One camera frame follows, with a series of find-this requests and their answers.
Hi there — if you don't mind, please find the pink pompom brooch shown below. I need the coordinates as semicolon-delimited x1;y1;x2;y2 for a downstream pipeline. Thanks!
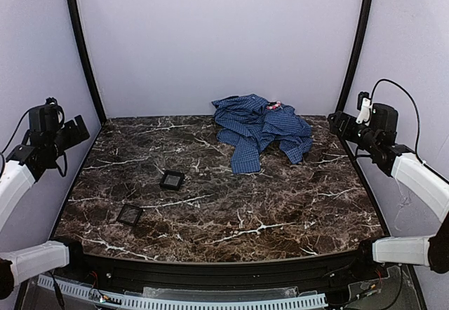
266;101;282;110

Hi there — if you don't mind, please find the blue checked shirt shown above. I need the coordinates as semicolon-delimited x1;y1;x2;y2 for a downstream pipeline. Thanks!
212;94;313;174

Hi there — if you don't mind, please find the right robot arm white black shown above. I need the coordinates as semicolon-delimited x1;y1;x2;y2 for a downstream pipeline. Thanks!
328;92;448;275

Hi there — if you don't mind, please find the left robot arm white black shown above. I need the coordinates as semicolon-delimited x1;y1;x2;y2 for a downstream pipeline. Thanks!
1;97;90;299

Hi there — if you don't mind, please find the black square box lid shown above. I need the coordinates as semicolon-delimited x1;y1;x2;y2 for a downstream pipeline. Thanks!
116;204;143;227

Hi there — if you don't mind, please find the black square box base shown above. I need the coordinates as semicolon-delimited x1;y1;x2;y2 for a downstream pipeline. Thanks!
159;170;185;191

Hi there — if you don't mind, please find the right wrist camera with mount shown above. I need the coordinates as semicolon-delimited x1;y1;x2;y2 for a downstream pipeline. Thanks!
356;92;372;126

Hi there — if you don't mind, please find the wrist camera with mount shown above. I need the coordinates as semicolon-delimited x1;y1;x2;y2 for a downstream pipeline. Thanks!
45;97;60;115
356;92;372;126

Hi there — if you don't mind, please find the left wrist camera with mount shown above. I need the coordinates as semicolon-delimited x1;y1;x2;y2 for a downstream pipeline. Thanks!
45;97;60;115

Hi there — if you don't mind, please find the right camera black cable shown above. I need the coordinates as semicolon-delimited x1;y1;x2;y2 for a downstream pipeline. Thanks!
370;78;422;156

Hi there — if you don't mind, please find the right black frame post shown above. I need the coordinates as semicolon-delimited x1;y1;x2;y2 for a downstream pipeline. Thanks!
335;0;372;111

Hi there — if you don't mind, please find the black frame post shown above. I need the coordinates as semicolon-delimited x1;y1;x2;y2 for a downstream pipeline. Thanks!
67;0;107;126
335;0;372;111

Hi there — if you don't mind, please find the black front aluminium rail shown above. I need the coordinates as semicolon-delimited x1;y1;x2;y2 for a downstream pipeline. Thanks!
86;252;357;290

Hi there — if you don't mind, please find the left black frame post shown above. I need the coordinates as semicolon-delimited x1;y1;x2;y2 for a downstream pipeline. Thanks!
67;0;107;126

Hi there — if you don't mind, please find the white slotted cable duct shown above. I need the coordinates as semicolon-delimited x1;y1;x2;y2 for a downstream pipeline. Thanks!
36;275;328;310

